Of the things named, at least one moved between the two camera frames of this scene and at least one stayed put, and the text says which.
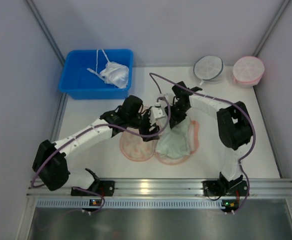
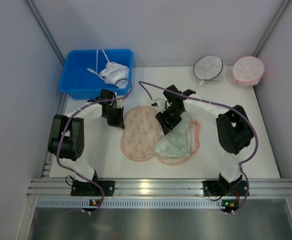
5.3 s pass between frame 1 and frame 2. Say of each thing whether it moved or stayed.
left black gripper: moved
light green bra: stayed
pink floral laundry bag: stayed
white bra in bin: stayed
